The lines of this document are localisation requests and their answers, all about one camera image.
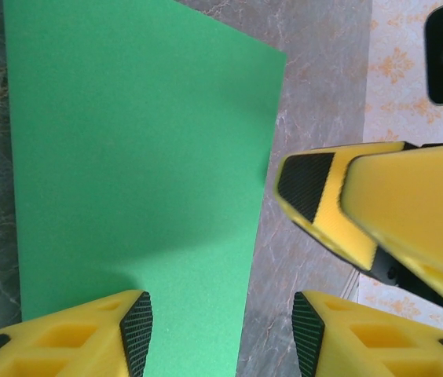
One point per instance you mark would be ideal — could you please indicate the green paper sheet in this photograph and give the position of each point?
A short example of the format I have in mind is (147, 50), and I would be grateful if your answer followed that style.
(127, 157)

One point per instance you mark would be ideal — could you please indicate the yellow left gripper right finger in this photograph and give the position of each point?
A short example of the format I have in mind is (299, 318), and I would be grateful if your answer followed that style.
(363, 345)

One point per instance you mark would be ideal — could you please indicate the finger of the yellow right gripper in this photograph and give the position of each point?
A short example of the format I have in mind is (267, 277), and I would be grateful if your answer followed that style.
(327, 220)
(422, 212)

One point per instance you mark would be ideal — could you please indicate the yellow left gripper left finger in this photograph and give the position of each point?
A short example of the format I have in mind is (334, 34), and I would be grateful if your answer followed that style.
(60, 345)

